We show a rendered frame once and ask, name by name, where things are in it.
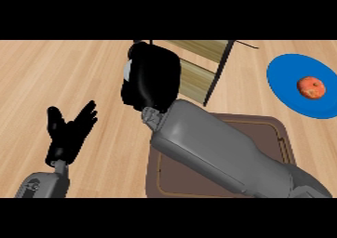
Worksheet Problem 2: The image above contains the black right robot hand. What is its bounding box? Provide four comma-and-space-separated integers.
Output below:
120, 41, 182, 113

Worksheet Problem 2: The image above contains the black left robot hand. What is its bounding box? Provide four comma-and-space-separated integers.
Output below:
44, 99, 99, 168

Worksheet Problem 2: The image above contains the brown tray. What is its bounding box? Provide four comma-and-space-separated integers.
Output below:
146, 112, 297, 199

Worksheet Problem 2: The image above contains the blue plate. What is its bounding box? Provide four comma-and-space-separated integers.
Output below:
266, 53, 337, 120

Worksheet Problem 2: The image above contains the red-orange round fruit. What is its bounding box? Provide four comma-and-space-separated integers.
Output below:
296, 75, 327, 100

